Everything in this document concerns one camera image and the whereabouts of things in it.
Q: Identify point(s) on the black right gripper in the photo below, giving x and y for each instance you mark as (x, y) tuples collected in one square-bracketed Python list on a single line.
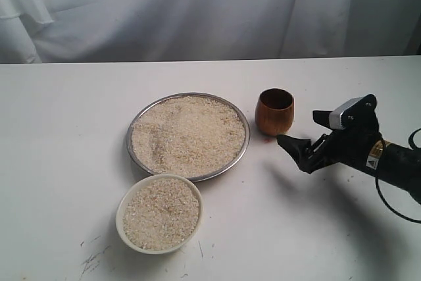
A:
[(349, 146)]

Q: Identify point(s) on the brown wooden cup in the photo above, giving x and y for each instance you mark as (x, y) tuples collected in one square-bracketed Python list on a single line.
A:
[(274, 112)]

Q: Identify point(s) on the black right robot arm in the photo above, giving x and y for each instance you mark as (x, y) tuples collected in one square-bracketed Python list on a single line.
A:
[(394, 164)]

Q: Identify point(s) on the rice in metal tray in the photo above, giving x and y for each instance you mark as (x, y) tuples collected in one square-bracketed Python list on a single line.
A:
[(187, 136)]

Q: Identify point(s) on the white ceramic bowl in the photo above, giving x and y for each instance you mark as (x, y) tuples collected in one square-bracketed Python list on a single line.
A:
[(129, 195)]

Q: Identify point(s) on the rice in white bowl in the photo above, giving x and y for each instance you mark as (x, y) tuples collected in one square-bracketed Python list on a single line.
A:
[(161, 215)]

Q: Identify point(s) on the round metal tray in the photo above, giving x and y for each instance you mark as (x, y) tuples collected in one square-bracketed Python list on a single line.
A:
[(245, 136)]

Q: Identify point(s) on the white fabric backdrop curtain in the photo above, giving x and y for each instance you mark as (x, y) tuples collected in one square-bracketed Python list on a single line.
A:
[(82, 31)]

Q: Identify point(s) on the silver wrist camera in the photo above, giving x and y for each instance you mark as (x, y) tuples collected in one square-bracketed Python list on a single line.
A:
[(339, 118)]

